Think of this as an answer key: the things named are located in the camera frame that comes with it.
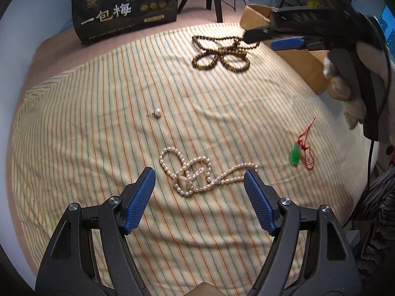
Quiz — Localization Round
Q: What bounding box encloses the brown wooden bead necklace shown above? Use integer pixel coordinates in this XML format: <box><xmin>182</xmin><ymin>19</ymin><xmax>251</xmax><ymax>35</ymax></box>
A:
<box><xmin>191</xmin><ymin>34</ymin><xmax>260</xmax><ymax>74</ymax></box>

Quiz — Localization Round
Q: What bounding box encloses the white pearl necklace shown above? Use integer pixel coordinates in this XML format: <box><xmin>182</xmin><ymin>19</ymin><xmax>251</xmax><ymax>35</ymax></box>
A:
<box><xmin>158</xmin><ymin>146</ymin><xmax>259</xmax><ymax>198</ymax></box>

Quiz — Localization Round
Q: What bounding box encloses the green jade pendant red cord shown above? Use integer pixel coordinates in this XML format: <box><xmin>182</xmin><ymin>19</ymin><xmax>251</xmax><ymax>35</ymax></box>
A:
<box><xmin>288</xmin><ymin>116</ymin><xmax>317</xmax><ymax>170</ymax></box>

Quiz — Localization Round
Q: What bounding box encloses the right hand in glove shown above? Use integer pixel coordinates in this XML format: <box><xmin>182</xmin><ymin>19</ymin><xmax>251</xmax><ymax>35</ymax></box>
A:
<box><xmin>323</xmin><ymin>41</ymin><xmax>394</xmax><ymax>145</ymax></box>

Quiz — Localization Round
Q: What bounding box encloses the cardboard box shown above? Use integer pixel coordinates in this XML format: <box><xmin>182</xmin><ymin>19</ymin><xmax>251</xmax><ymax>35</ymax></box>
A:
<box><xmin>240</xmin><ymin>3</ymin><xmax>329</xmax><ymax>95</ymax></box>

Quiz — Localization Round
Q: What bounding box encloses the single pearl earring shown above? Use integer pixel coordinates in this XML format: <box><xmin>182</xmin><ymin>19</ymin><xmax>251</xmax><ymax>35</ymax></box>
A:
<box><xmin>147</xmin><ymin>108</ymin><xmax>162</xmax><ymax>119</ymax></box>

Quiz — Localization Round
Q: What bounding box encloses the striped yellow cloth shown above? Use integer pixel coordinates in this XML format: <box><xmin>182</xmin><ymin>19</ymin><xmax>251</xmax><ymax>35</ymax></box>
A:
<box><xmin>10</xmin><ymin>24</ymin><xmax>369</xmax><ymax>295</ymax></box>

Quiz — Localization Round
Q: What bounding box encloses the black snack bag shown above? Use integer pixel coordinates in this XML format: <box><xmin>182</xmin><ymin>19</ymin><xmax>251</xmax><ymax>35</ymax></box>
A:
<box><xmin>71</xmin><ymin>0</ymin><xmax>178</xmax><ymax>44</ymax></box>

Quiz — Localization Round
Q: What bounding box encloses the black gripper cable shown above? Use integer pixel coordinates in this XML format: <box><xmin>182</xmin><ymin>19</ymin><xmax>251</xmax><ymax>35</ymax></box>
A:
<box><xmin>365</xmin><ymin>21</ymin><xmax>393</xmax><ymax>210</ymax></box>

